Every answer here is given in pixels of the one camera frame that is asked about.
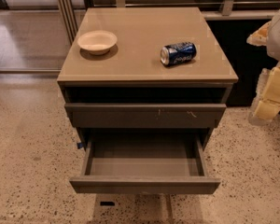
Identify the blue Pepsi can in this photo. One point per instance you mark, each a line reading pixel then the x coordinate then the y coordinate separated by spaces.
pixel 178 53

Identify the grey drawer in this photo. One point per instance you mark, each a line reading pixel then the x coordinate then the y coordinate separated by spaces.
pixel 144 162
pixel 145 116

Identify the grey top drawer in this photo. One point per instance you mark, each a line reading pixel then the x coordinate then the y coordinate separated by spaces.
pixel 145 116

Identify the white paper bowl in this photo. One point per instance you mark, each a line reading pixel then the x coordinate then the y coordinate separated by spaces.
pixel 97 42

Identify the grey drawer cabinet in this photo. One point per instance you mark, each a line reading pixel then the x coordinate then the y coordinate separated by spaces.
pixel 132 72

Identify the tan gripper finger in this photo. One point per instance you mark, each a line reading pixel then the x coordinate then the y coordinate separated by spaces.
pixel 259 37
pixel 267 101

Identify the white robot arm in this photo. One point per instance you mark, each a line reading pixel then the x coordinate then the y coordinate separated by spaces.
pixel 273 50

